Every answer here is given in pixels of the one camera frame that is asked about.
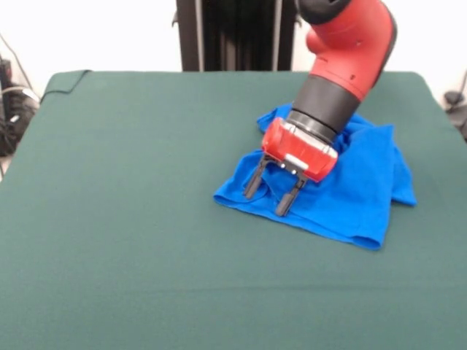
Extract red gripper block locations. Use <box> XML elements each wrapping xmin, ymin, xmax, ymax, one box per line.
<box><xmin>242</xmin><ymin>117</ymin><xmax>339</xmax><ymax>217</ymax></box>

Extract blue shirt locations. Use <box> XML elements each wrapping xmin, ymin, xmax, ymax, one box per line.
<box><xmin>212</xmin><ymin>103</ymin><xmax>418</xmax><ymax>252</ymax></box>

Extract dark green table cloth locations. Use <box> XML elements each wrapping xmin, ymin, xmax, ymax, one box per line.
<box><xmin>0</xmin><ymin>69</ymin><xmax>467</xmax><ymax>350</ymax></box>

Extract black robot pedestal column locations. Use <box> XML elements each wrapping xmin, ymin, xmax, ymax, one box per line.
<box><xmin>171</xmin><ymin>0</ymin><xmax>298</xmax><ymax>72</ymax></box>

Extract black cable bundle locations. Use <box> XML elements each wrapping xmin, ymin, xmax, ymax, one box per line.
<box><xmin>0</xmin><ymin>54</ymin><xmax>40</xmax><ymax>158</ymax></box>

